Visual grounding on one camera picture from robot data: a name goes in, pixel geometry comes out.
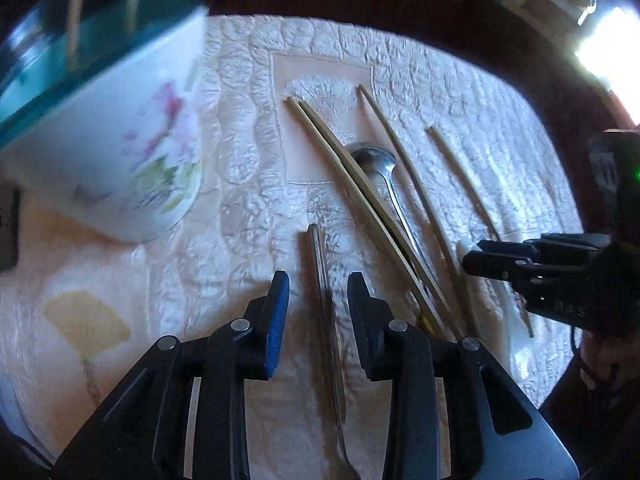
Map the bright window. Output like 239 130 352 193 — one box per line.
572 4 640 128

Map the white floral cup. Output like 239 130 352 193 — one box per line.
0 0 208 243

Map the metal spoon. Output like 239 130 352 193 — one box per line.
346 141 436 301

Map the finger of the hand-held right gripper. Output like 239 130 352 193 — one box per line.
462 250 593 288
476 232 613 262

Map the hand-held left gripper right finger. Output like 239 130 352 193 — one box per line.
346 271 581 480

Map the quilted white tablecloth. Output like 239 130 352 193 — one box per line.
0 12 586 480

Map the metal fork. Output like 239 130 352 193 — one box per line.
306 223 363 480

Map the person's right hand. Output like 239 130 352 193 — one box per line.
580 330 640 401

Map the dark flat object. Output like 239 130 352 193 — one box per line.
0 185 22 274

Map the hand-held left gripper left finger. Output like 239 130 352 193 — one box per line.
52 270 291 480

